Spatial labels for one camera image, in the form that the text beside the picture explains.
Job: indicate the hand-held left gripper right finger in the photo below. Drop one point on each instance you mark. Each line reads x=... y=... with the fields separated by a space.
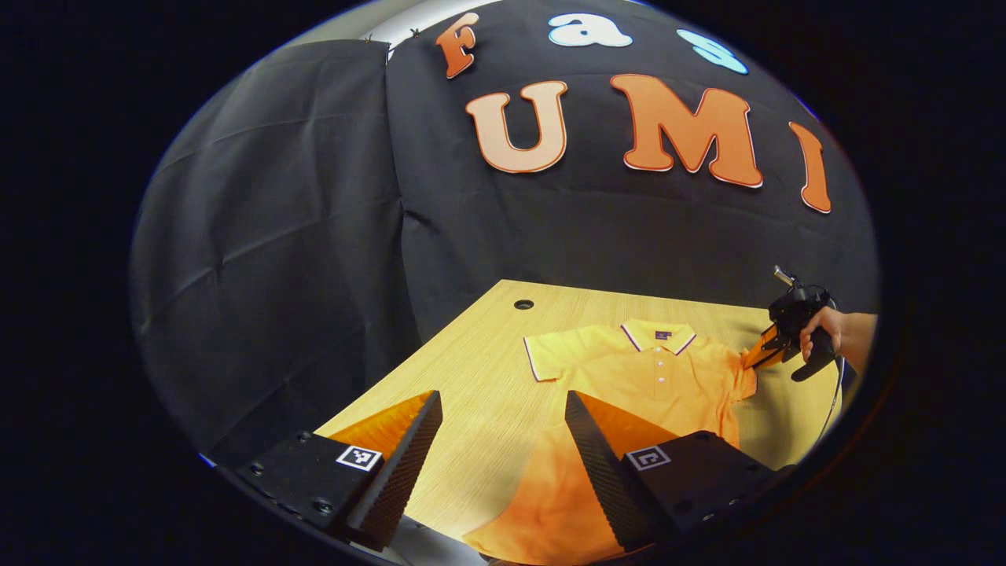
x=601 y=472

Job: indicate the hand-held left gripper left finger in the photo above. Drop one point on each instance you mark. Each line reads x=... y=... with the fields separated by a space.
x=405 y=464

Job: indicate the orange T-shirt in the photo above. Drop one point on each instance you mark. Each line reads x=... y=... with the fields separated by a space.
x=652 y=377

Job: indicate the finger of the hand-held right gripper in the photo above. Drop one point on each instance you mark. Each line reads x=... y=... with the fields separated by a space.
x=766 y=350

